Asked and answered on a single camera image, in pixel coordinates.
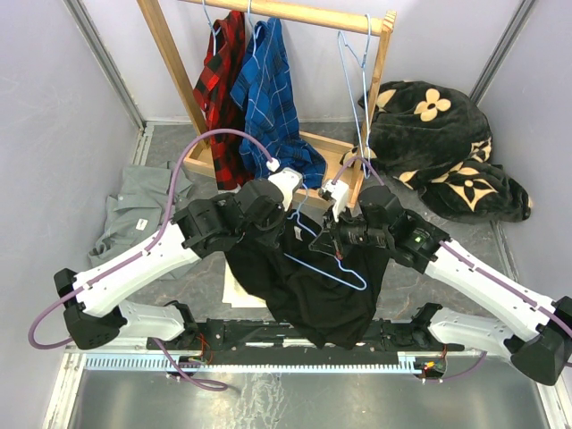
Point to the red plaid shirt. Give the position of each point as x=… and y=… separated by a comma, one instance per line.
x=221, y=67

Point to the cream folded cloth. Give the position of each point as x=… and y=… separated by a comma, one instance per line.
x=235, y=295

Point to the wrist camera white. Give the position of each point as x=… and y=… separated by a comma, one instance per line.
x=336, y=192
x=288, y=181

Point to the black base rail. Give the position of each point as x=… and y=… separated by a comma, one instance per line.
x=260, y=343

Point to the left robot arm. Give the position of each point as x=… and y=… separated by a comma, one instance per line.
x=97, y=310

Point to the grey shirt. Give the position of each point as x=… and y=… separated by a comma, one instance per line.
x=135, y=212

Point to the blue hanger under red shirt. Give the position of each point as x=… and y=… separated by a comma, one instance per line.
x=213, y=30

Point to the black floral blanket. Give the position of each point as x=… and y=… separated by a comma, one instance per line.
x=436, y=141

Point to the black shirt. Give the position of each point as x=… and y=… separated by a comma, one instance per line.
x=323, y=299

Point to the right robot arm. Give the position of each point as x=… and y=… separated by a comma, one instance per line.
x=531, y=330

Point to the light blue hangers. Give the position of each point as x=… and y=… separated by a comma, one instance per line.
x=362, y=98

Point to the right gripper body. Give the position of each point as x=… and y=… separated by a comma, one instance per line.
x=352, y=230

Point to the wooden clothes rack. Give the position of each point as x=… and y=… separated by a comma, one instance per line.
x=199, y=158

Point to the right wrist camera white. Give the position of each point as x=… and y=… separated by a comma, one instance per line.
x=336, y=192

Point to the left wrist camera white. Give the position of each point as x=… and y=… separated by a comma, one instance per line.
x=288, y=181

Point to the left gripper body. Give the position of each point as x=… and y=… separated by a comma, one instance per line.
x=267, y=233

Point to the blue plaid shirt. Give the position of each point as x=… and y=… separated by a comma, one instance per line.
x=263, y=92

